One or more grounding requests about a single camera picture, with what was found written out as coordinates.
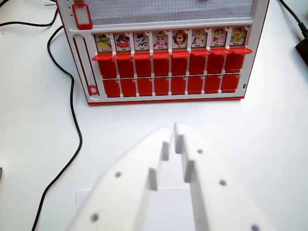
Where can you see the grey round object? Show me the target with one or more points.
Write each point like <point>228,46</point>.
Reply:
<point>1,173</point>

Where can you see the red and white game board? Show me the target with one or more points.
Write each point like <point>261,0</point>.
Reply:
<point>166,57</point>

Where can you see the black box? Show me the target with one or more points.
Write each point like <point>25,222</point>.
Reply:
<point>302,49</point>

